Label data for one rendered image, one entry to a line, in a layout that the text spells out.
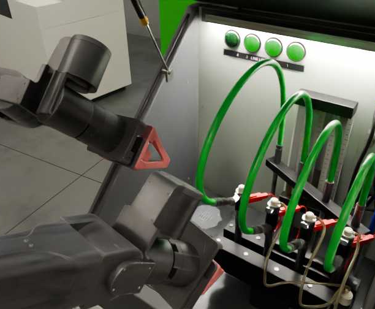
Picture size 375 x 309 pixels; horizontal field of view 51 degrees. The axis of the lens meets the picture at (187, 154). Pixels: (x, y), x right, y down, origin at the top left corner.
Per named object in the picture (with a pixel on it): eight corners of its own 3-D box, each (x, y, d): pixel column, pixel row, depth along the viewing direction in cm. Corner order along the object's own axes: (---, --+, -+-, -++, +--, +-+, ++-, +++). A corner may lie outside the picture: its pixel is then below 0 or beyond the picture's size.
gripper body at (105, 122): (112, 117, 63) (74, 94, 58) (150, 125, 55) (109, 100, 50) (95, 154, 62) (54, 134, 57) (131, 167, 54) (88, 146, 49)
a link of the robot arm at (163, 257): (94, 262, 44) (122, 293, 40) (124, 208, 44) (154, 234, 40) (135, 267, 49) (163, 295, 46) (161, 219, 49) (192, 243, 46)
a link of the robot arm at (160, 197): (49, 244, 39) (105, 297, 35) (105, 144, 39) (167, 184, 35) (121, 249, 50) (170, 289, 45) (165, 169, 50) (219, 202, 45)
